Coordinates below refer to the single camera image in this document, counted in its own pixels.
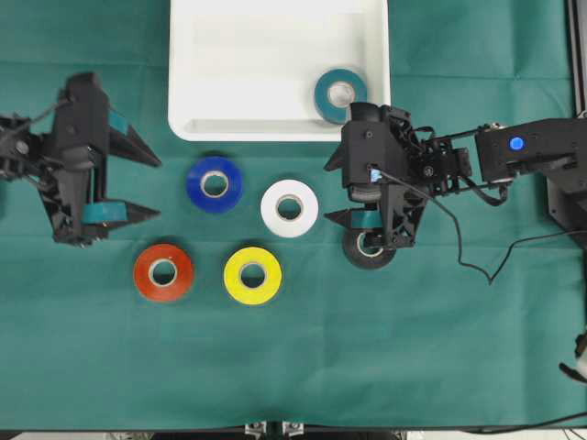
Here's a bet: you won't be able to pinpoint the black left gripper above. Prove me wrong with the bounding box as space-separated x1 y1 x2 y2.
39 72 161 248

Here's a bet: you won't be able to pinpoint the black cable bottom right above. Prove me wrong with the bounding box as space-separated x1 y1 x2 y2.
467 412 587 435

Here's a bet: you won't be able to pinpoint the blue tape roll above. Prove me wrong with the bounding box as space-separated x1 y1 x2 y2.
185 156 243 214

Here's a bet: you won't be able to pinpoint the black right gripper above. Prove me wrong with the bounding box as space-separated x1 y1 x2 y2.
324 105 472 250

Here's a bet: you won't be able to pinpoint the white tape roll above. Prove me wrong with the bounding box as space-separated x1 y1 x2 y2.
260 179 319 238

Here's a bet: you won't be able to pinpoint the yellow tape roll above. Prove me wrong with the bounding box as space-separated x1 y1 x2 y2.
223 247 282 306

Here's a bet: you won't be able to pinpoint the red tape roll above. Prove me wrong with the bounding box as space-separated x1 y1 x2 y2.
132 243 195 303

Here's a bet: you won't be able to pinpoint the white black object right edge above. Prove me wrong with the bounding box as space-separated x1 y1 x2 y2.
559 333 586 384

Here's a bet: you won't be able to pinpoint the black tape roll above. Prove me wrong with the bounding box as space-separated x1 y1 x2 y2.
342 230 396 270

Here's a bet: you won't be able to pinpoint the green table cloth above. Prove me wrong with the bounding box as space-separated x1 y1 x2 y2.
1 1 586 430

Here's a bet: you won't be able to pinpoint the aluminium frame post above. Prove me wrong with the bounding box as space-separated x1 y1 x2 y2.
566 0 586 118

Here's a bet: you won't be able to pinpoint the metal table clamps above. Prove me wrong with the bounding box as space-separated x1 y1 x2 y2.
244 421 305 439

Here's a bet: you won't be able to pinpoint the black right camera cable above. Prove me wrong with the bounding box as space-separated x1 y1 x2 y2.
378 171 587 286

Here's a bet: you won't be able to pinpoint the white plastic case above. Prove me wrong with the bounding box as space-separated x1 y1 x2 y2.
168 1 391 142

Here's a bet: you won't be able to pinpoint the black left camera cable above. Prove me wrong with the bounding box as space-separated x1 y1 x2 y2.
27 101 70 127

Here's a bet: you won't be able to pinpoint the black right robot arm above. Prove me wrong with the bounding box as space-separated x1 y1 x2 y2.
325 103 586 249

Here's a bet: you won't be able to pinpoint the black camera cable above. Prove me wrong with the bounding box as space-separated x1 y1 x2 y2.
378 171 587 286
27 101 70 127

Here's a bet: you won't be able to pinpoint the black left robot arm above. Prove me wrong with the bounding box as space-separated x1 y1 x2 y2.
1 71 161 248

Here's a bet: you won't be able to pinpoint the green tape roll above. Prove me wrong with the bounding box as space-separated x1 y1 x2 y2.
314 69 368 125

